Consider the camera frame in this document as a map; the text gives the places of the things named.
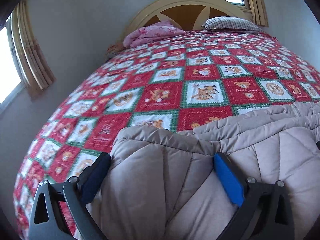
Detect striped white pillow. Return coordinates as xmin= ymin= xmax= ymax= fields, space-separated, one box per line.
xmin=202 ymin=16 xmax=262 ymax=32

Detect pink folded blanket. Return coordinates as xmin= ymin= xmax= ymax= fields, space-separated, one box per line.
xmin=123 ymin=21 xmax=186 ymax=48

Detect yellow curtain right of headboard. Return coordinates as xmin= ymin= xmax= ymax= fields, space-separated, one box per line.
xmin=248 ymin=0 xmax=269 ymax=27

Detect yellow wooden headboard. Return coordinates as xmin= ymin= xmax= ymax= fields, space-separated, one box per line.
xmin=120 ymin=0 xmax=248 ymax=40

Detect red patchwork bedspread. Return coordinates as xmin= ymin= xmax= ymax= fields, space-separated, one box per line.
xmin=13 ymin=30 xmax=319 ymax=239

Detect side window yellow curtain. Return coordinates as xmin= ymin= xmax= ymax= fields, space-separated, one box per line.
xmin=11 ymin=0 xmax=55 ymax=99

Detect beige puffer coat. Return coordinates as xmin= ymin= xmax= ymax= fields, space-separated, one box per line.
xmin=88 ymin=102 xmax=319 ymax=239

